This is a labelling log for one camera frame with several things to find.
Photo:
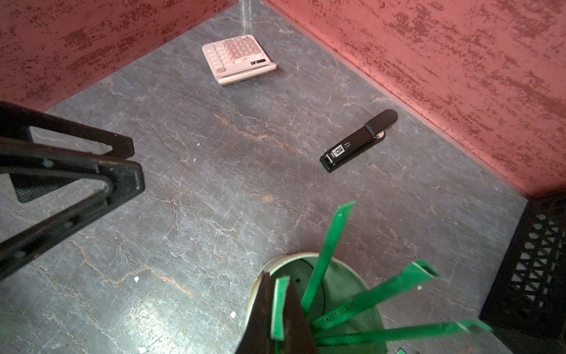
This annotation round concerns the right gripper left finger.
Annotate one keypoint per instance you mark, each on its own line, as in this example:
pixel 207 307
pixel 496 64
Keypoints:
pixel 257 336

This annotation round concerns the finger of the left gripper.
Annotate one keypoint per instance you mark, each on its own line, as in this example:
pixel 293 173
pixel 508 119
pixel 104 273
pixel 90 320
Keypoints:
pixel 124 181
pixel 16 122

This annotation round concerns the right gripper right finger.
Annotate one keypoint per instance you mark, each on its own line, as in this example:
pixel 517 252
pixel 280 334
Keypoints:
pixel 297 335

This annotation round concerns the green straw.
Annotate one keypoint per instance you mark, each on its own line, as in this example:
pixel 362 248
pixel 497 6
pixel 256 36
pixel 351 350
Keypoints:
pixel 414 275
pixel 277 331
pixel 331 241
pixel 427 331

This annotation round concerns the pale green storage cup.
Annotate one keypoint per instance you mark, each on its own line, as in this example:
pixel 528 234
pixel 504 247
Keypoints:
pixel 340 283

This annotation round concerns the green straw upright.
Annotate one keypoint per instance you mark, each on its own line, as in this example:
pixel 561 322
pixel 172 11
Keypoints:
pixel 331 241

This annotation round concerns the black stapler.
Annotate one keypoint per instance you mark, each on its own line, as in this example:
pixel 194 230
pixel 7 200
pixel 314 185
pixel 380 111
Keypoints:
pixel 371 134

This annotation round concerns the black mesh file organizer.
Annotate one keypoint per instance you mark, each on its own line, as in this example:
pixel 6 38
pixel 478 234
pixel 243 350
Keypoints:
pixel 526 304

